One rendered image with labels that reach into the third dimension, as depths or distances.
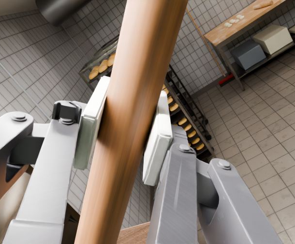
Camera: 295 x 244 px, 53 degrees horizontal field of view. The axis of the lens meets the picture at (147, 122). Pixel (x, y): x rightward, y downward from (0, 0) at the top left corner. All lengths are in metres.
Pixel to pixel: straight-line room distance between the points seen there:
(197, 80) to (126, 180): 5.25
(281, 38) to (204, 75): 1.39
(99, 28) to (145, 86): 5.08
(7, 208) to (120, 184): 1.71
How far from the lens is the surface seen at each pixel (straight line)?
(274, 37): 4.84
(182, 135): 0.16
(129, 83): 0.15
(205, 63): 5.36
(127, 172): 0.18
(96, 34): 5.25
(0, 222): 1.81
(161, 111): 0.16
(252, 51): 4.77
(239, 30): 4.54
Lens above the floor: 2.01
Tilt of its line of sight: 20 degrees down
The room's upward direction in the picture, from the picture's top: 37 degrees counter-clockwise
